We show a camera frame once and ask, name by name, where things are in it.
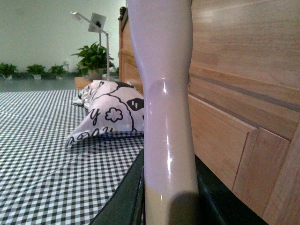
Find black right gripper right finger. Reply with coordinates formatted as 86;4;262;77
195;156;267;225

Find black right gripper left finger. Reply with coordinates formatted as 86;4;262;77
90;150;144;225

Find grey hand brush black bristles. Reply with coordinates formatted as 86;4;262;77
126;0;221;225

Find black white checkered bedsheet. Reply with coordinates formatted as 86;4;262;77
0;90;143;225

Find white pillow black cartoon print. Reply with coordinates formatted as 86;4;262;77
66;80;144;147

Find wooden bed headboard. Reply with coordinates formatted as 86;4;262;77
120;0;300;225

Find large potted green plant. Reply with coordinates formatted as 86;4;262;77
72;42;115;80

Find small potted plant right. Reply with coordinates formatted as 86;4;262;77
48;64;68;80

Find small potted plant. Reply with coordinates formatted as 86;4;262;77
0;63;18;80
26;64;45;80
48;64;68;80

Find small potted plant middle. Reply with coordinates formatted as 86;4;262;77
26;64;45;80

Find small potted plant left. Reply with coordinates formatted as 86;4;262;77
0;63;18;80

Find white floor lamp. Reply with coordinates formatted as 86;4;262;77
70;11;110;81

